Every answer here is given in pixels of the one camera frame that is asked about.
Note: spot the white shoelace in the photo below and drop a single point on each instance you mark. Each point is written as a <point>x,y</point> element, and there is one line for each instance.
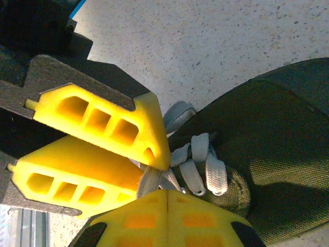
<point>216,169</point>

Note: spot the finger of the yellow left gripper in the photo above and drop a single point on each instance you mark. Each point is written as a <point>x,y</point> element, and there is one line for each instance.
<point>77,164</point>
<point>144,123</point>

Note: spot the blue table edge strip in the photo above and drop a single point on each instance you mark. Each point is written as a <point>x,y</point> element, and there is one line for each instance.
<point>78,7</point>

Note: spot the aluminium frame rail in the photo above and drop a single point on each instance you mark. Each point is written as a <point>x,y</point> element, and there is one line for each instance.
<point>28,229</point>

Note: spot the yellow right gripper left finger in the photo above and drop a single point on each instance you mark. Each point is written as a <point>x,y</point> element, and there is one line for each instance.
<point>138,221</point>

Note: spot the olive green shoe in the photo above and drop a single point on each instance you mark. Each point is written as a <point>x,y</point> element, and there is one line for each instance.
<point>270,128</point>

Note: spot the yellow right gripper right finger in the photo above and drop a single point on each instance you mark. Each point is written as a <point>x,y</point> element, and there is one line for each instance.
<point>198,223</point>

